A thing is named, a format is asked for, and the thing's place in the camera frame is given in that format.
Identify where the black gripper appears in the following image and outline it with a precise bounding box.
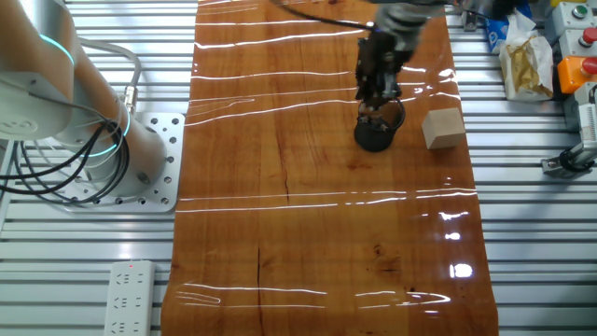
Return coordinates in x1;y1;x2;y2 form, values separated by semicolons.
354;31;414;113

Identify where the black mesh pen holder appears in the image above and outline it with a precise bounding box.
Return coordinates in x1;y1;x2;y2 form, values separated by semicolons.
353;98;406;154

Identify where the light wooden block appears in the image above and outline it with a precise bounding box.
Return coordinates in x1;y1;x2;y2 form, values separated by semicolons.
421;106;467;150

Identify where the white paper bag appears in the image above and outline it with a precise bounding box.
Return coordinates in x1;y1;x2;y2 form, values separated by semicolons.
497;9;556;103

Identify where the wood grain table mat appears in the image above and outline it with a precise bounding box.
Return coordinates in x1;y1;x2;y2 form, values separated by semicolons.
160;0;500;336

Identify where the orange box with red button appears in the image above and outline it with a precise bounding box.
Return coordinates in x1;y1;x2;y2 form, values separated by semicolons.
556;55;597;95

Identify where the grey box with red button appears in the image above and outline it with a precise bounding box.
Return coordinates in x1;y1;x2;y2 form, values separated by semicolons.
558;26;597;60

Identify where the grey control device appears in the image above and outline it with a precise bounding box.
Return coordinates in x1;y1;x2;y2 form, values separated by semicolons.
562;82;597;144

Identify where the grey box with green button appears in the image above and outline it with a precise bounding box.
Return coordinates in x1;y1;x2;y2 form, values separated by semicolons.
551;1;597;35

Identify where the silver robot mounting plate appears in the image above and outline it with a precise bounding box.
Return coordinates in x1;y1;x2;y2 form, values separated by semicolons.
60;111;187;215

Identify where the white power strip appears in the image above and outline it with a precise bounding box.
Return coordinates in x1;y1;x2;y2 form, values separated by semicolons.
103;259;157;336

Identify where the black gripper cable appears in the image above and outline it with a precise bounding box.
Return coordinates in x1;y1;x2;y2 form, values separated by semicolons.
269;0;377;33

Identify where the silver metal bracket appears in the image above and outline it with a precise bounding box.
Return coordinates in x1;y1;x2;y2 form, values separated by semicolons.
540;139;597;179

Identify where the grey cable with metal connector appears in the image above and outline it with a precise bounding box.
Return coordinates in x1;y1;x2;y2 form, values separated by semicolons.
78;37;143;117

